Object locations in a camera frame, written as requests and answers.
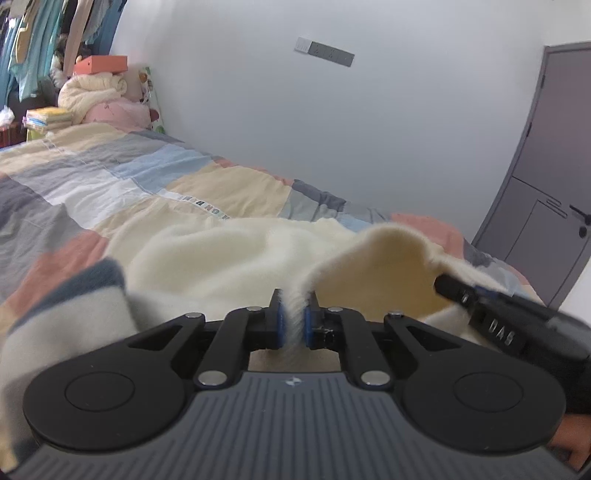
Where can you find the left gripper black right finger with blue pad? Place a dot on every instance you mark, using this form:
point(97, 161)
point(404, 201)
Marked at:
point(462, 395)

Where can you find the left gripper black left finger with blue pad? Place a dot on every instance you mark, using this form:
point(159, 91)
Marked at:
point(124, 394)

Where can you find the cream fleece garment striped trim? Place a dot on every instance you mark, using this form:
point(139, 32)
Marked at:
point(154, 271)

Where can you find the stack of folded clothes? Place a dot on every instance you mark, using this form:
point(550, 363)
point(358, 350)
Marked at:
point(47, 119)

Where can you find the hanging clothes rack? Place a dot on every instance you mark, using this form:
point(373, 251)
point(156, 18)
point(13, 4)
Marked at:
point(43, 40)

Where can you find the person's right hand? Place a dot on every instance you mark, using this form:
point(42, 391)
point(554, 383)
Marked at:
point(574, 435)

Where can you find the grey door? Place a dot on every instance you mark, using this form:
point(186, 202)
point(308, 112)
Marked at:
point(539, 222)

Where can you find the patchwork plaid bed cover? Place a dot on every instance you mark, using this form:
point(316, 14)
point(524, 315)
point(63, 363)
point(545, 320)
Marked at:
point(77, 189)

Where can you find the floral print pillow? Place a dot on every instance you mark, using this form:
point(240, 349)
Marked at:
point(149, 98)

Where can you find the pink pillow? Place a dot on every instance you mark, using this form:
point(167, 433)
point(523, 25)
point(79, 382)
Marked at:
point(120, 113)

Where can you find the dark red suitcase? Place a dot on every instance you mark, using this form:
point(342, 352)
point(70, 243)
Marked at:
point(12, 134)

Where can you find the white crumpled cloth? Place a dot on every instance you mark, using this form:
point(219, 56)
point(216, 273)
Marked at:
point(6, 117)

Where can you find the cream rolled duvet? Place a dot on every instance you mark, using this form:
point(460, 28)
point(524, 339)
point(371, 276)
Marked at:
point(82, 92)

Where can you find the orange shoe box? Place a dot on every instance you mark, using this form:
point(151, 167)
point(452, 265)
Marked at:
point(95, 64)

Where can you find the grey wall switch panel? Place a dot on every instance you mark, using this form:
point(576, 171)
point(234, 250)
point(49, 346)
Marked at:
point(325, 52)

